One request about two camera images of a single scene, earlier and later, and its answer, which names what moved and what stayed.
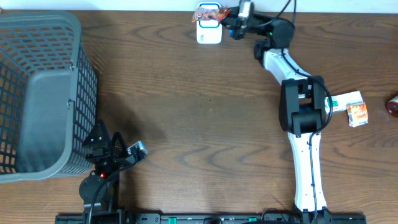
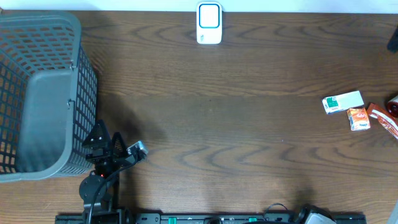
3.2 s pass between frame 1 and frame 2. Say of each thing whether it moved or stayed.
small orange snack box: moved
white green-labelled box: stayed
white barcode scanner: stayed
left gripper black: stayed
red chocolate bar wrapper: moved
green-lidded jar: stayed
